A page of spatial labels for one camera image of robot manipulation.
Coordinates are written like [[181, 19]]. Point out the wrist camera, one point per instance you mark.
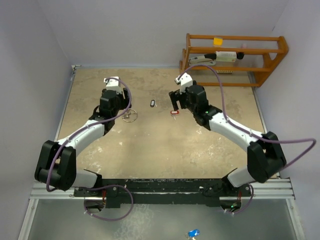
[[112, 83], [184, 81]]

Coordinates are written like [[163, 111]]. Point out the grey black stapler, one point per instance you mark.
[[206, 59]]

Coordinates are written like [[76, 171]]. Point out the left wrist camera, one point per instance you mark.
[[112, 83]]

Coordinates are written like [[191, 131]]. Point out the wooden shelf rack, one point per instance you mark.
[[256, 55]]

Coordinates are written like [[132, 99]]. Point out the white staples box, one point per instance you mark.
[[226, 56]]

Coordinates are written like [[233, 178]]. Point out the strip of staples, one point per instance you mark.
[[224, 71]]

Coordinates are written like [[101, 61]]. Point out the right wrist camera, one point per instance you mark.
[[184, 81]]

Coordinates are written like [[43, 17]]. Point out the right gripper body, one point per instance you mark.
[[191, 107]]

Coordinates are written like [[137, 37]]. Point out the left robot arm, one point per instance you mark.
[[57, 162]]

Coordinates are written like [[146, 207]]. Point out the black key tag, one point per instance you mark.
[[152, 103]]

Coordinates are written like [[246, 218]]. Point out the black base frame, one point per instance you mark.
[[167, 191]]

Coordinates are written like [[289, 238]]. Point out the blue key tag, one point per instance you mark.
[[192, 234]]

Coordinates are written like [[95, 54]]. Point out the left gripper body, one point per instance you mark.
[[122, 103]]

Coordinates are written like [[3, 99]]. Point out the red key tag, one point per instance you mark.
[[174, 112]]

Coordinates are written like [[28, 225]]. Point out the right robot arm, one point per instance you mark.
[[264, 157]]

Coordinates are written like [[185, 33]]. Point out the yellow sticky note pad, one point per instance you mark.
[[217, 41]]

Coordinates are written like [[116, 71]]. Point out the large silver keyring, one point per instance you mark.
[[130, 116]]

